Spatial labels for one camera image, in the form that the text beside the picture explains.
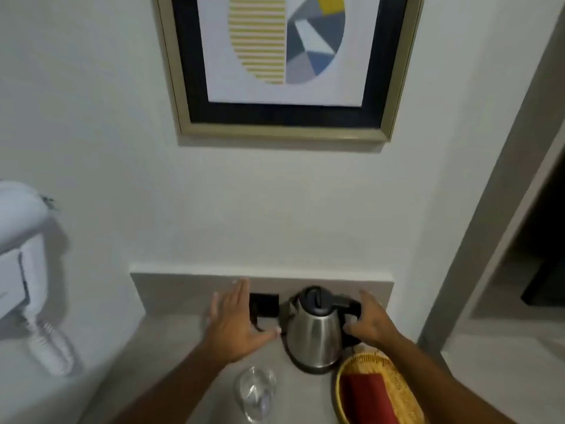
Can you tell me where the person's left hand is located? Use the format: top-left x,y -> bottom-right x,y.
205,278 -> 282,365

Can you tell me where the person's right hand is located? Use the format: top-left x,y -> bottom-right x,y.
343,290 -> 401,350

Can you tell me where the stainless steel electric kettle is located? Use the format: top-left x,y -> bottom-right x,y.
281,285 -> 368,375

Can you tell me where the person's left forearm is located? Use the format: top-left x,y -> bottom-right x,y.
110,342 -> 241,424

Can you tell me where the person's right forearm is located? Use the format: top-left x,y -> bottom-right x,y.
375,333 -> 518,424

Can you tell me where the clear drinking glass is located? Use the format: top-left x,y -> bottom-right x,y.
239,367 -> 278,422

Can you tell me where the red packet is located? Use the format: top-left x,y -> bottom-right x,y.
343,371 -> 399,424

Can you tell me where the yellow wicker basket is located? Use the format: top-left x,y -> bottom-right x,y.
335,350 -> 427,424

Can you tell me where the gold framed abstract picture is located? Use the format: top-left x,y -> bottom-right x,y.
155,0 -> 425,143

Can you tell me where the black wall socket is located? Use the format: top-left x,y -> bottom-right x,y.
249,292 -> 280,326

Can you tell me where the white coiled hair dryer cord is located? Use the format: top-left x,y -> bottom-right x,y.
26,319 -> 76,377

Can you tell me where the beige door frame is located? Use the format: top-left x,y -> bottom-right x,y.
417,9 -> 565,349

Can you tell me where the white wall hair dryer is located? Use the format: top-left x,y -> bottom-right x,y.
0,180 -> 61,337

